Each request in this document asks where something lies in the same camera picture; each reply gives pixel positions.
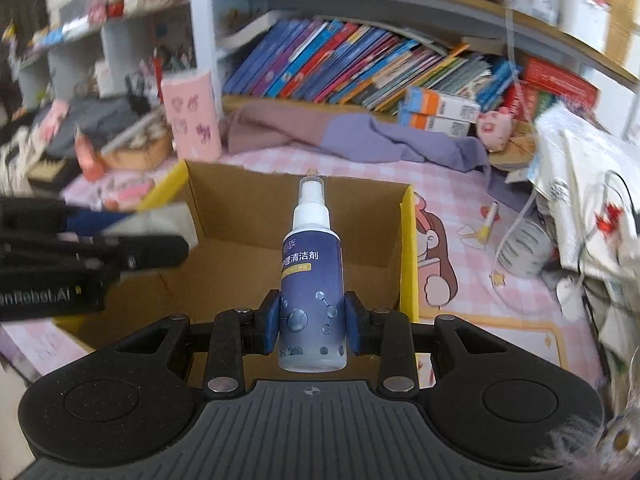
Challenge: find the red printed box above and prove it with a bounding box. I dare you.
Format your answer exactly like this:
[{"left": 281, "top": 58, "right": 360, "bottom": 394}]
[{"left": 520, "top": 57, "right": 601, "bottom": 111}]

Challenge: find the white yellow pen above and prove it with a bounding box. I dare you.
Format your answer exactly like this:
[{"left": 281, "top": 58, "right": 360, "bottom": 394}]
[{"left": 475, "top": 201, "right": 501, "bottom": 248}]

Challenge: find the wooden chessboard box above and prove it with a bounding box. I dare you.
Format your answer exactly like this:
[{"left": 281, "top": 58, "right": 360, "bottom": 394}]
[{"left": 100, "top": 127, "right": 175, "bottom": 171}]

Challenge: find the pink printed cylinder humidifier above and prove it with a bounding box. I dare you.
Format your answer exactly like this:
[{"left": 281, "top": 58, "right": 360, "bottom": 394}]
[{"left": 161, "top": 71, "right": 222, "bottom": 161}]

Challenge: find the pink checked covered desktop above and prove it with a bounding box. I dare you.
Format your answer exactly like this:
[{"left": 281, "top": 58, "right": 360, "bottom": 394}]
[{"left": 0, "top": 147, "right": 611, "bottom": 411}]

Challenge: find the fuzzy pale garment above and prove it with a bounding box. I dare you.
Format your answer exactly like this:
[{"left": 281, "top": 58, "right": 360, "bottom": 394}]
[{"left": 530, "top": 405, "right": 640, "bottom": 480}]

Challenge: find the purple cloth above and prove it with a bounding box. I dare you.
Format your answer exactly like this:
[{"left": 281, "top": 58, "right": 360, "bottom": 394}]
[{"left": 222, "top": 105, "right": 531, "bottom": 211}]

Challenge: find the white printed bag heap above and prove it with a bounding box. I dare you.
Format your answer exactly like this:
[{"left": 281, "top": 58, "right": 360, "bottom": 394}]
[{"left": 530, "top": 105, "right": 640, "bottom": 341}]

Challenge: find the pink glove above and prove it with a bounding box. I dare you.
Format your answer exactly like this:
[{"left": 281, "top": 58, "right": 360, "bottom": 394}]
[{"left": 40, "top": 100, "right": 71, "bottom": 141}]

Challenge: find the pale grey item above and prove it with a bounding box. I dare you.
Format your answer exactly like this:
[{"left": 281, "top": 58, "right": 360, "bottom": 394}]
[{"left": 102, "top": 202, "right": 200, "bottom": 251}]

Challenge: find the white shelf unit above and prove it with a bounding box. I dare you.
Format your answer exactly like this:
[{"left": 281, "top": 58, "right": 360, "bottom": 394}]
[{"left": 10, "top": 0, "right": 193, "bottom": 101}]

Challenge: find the bunch of pens and brushes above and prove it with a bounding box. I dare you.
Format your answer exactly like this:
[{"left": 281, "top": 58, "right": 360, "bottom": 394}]
[{"left": 122, "top": 45, "right": 196, "bottom": 96}]

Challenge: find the white storage box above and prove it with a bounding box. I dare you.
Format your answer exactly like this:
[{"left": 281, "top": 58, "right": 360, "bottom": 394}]
[{"left": 560, "top": 0, "right": 613, "bottom": 53}]

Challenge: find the pink pig plush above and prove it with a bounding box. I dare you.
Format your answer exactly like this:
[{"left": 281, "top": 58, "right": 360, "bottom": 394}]
[{"left": 475, "top": 108, "right": 516, "bottom": 153}]

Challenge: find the grey patterned tape roll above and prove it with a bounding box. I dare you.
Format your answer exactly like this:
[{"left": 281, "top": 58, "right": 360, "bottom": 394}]
[{"left": 496, "top": 220, "right": 553, "bottom": 277}]

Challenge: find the orange white carton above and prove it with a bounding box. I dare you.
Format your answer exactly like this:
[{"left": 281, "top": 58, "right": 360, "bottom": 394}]
[
  {"left": 398, "top": 110, "right": 473, "bottom": 137},
  {"left": 404, "top": 86, "right": 482, "bottom": 123}
]

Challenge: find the pink spray bottle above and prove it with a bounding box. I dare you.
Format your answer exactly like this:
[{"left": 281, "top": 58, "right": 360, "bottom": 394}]
[{"left": 75, "top": 127, "right": 108, "bottom": 181}]

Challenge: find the grey wooden bookshelf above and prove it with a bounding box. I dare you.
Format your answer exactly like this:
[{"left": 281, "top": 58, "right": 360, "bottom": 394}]
[{"left": 187, "top": 0, "right": 640, "bottom": 126}]

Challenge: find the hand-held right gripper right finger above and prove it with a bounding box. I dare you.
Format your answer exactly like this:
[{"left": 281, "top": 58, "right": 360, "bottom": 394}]
[{"left": 344, "top": 291, "right": 482, "bottom": 395}]

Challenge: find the yellow cardboard box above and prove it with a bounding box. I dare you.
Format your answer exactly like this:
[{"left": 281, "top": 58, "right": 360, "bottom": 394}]
[{"left": 52, "top": 159, "right": 420, "bottom": 361}]

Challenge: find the white tote bag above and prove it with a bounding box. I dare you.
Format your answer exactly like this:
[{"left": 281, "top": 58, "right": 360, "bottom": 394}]
[{"left": 0, "top": 130, "right": 46, "bottom": 186}]

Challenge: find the row of colourful books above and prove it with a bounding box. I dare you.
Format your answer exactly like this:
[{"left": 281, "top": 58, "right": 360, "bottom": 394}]
[{"left": 222, "top": 19, "right": 523, "bottom": 113}]

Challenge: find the white plastic stick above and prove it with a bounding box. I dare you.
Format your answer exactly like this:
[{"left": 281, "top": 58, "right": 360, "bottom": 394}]
[{"left": 100, "top": 110, "right": 166, "bottom": 155}]

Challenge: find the blue spray bottle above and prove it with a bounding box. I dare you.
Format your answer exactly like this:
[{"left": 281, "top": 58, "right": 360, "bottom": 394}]
[{"left": 277, "top": 176, "right": 349, "bottom": 373}]

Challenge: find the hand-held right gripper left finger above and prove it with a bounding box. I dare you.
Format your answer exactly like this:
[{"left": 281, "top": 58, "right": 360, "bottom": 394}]
[{"left": 107, "top": 290, "right": 283, "bottom": 395}]

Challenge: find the grey garment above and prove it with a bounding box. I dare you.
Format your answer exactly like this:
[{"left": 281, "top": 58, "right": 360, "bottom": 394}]
[{"left": 47, "top": 95, "right": 166, "bottom": 158}]

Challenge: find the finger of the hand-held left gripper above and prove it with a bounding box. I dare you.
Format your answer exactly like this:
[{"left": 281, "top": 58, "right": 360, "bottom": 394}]
[
  {"left": 0, "top": 198, "right": 136, "bottom": 236},
  {"left": 0, "top": 234, "right": 190, "bottom": 281}
]

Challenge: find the black electric keyboard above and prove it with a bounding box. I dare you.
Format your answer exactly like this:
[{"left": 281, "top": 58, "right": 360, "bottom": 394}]
[{"left": 25, "top": 155, "right": 78, "bottom": 188}]

